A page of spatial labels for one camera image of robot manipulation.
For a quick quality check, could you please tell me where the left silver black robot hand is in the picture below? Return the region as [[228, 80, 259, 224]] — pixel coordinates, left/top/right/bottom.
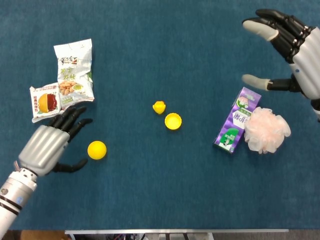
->
[[17, 106, 94, 177]]

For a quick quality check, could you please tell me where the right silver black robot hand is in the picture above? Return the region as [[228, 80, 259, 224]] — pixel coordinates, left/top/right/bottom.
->
[[241, 9, 320, 101]]

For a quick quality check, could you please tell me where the rose cake snack packet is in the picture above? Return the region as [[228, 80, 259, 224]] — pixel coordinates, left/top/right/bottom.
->
[[29, 82, 66, 124]]

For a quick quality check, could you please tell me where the yellow plastic ball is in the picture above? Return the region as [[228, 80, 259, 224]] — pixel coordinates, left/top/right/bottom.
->
[[87, 140, 108, 160]]

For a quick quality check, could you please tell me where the pink mesh bath loofah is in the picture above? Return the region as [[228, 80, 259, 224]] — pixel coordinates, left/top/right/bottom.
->
[[243, 106, 292, 155]]

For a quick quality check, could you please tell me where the white peanut snack bag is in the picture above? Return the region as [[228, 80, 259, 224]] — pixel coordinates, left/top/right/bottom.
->
[[53, 38, 95, 111]]

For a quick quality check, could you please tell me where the purple toothpaste box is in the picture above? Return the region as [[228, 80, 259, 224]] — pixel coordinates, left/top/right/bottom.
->
[[212, 86, 263, 155]]

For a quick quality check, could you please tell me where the brown wooden object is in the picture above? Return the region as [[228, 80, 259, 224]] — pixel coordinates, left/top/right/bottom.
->
[[0, 229, 66, 240]]

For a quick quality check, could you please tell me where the blue felt table cover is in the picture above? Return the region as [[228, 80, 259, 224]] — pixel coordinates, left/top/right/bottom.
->
[[0, 0, 320, 230]]

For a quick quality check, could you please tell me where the small yellow flower-shaped cup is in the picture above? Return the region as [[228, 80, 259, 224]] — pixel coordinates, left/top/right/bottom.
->
[[152, 100, 167, 115]]

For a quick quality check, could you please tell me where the yellow scalloped plastic cup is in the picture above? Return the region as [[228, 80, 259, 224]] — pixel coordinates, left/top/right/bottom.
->
[[164, 112, 183, 131]]

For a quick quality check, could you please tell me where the grey metal frame rail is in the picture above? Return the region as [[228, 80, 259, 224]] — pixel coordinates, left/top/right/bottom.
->
[[64, 228, 290, 240]]

